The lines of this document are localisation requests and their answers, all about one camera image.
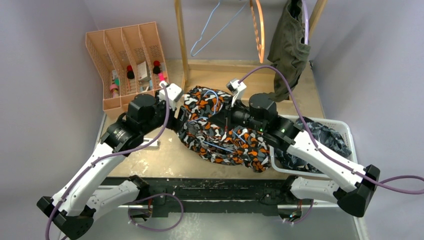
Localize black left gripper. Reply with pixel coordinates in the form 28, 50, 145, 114
141, 90, 188, 135

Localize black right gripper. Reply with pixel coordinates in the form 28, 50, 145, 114
209, 96, 266, 133

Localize orange camouflage shorts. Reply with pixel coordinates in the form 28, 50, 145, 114
174, 85, 271, 173

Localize orange hanger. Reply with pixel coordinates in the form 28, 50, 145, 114
249, 0, 265, 64

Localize grey leaf pattern shorts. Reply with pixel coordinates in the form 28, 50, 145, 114
274, 117, 352, 174

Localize light blue hanger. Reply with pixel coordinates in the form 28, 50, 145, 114
189, 0, 248, 57

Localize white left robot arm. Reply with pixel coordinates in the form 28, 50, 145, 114
36, 91, 182, 240

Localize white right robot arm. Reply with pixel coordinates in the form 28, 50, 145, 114
209, 93, 381, 218

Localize dark olive green shorts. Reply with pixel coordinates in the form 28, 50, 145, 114
267, 0, 311, 102

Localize purple hanger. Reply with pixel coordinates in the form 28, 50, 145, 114
301, 0, 309, 45

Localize small white block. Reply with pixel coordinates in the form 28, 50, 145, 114
140, 138, 161, 150

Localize pink marker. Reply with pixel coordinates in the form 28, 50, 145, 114
158, 72, 168, 89

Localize red black item right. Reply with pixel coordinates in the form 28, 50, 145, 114
152, 60, 162, 75

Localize red black item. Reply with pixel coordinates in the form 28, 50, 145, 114
152, 60, 162, 75
126, 65, 135, 80

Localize white box in organizer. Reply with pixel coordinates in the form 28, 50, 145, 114
137, 61, 151, 83

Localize red black item left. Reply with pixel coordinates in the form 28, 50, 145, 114
126, 65, 135, 80

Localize pink tape roll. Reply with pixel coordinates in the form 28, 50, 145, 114
109, 83, 119, 94

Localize orange plastic file organizer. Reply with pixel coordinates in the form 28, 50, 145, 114
85, 22, 169, 119

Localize white plastic laundry basket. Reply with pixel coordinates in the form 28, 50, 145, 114
269, 117, 358, 179

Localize wooden clothes rack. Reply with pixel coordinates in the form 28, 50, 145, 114
174, 0, 329, 106

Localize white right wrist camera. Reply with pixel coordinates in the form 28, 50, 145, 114
226, 78, 247, 107

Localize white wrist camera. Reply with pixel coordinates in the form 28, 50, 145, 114
158, 81, 184, 105
226, 78, 247, 107

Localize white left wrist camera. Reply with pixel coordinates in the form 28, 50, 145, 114
158, 81, 184, 105

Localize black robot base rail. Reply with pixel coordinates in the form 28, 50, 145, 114
109, 177, 316, 219

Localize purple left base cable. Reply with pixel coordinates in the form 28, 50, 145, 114
127, 193, 185, 233

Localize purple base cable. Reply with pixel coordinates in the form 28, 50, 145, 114
282, 199, 315, 226
127, 193, 185, 233

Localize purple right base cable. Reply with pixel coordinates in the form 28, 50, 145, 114
282, 199, 315, 226

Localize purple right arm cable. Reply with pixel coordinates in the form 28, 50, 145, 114
237, 65, 424, 196

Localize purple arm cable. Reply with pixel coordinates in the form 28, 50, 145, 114
44, 82, 171, 240
237, 65, 424, 196

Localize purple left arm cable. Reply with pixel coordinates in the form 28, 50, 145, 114
44, 82, 171, 240

